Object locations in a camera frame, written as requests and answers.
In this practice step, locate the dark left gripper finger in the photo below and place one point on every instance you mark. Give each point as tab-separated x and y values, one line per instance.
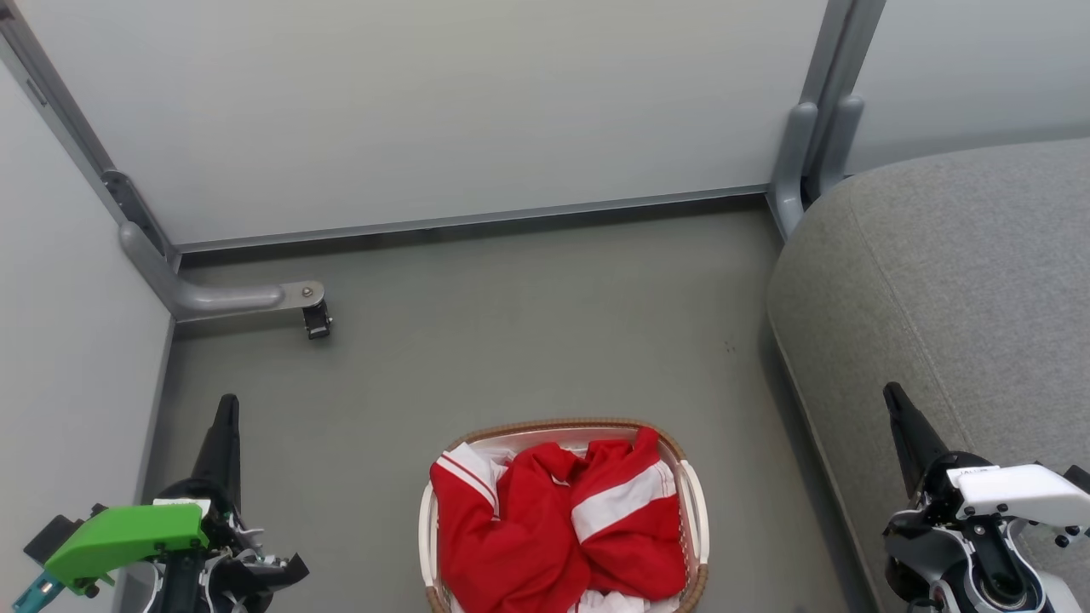
221	451

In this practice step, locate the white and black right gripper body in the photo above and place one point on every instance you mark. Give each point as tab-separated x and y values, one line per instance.
1022	489

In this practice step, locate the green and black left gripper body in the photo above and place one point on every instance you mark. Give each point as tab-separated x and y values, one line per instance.
128	536

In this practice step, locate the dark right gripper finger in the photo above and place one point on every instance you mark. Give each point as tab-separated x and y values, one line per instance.
915	438

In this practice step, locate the red garment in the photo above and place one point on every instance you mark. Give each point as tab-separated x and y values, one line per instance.
528	528

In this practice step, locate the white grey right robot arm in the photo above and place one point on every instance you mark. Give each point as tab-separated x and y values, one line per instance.
979	562

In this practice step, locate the grey fabric sofa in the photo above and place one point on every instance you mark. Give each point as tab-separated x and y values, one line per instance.
979	298

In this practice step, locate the grey partition foot bar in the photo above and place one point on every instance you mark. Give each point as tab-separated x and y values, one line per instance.
213	298

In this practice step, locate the black caster wheel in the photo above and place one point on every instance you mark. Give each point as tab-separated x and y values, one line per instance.
318	323

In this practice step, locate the white basket with woven rim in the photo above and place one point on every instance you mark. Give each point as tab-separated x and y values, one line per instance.
694	511

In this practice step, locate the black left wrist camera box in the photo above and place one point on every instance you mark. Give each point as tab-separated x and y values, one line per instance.
51	532

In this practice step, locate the grey partition bottom rail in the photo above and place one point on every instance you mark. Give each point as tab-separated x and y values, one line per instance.
468	220

